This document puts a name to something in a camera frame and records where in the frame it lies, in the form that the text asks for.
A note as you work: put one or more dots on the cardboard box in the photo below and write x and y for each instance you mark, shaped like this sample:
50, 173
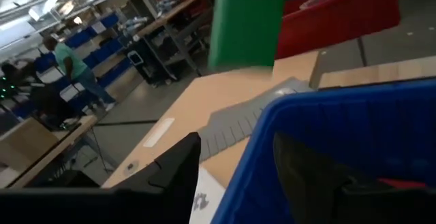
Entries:
24, 142

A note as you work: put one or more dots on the slotted grey bin divider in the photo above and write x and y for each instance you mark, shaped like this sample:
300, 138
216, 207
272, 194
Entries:
231, 128

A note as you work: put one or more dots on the blue metal rack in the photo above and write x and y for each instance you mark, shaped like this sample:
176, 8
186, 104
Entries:
102, 21

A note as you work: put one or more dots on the white rectangular desk plate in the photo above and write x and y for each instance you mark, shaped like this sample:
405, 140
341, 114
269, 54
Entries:
158, 132

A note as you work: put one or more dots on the pale grey background equipment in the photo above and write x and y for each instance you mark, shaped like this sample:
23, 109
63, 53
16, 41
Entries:
133, 23
168, 3

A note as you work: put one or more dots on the grey desk grommet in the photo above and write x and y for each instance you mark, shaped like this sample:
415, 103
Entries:
131, 167

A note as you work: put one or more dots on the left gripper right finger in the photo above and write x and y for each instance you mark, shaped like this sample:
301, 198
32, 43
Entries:
323, 200

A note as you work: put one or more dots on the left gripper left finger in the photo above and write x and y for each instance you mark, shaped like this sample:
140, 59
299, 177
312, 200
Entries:
102, 207

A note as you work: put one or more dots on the green foam long block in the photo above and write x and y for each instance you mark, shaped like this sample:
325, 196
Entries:
245, 23

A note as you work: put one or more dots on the white SA5 paper sheet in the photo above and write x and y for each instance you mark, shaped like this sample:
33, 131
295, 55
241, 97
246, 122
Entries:
211, 196

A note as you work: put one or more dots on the wooden background table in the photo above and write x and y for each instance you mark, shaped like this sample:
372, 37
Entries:
170, 13

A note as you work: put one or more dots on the small red foam block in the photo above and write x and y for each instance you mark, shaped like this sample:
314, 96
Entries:
402, 183

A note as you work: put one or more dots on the person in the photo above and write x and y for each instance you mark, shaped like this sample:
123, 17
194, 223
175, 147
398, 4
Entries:
69, 60

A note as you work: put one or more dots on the red plastic bin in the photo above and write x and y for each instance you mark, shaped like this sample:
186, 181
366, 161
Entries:
323, 30

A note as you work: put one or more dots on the large blue plastic bin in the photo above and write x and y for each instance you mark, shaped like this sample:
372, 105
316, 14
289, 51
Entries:
340, 122

